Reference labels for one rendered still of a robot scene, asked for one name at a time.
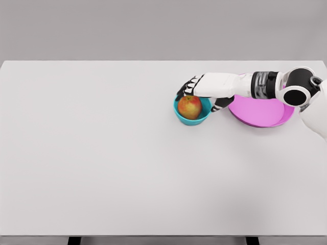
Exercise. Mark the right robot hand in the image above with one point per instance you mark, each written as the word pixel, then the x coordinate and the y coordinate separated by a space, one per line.
pixel 212 85

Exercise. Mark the red yellow apple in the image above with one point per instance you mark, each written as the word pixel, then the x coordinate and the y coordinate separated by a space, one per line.
pixel 189 107

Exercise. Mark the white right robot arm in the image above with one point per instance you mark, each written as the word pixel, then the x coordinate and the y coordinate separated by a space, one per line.
pixel 286 89

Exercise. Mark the blue bowl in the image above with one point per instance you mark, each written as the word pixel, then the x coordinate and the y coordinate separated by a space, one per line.
pixel 191 121

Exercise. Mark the pink plate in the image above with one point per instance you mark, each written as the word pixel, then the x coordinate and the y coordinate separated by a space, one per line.
pixel 258 112

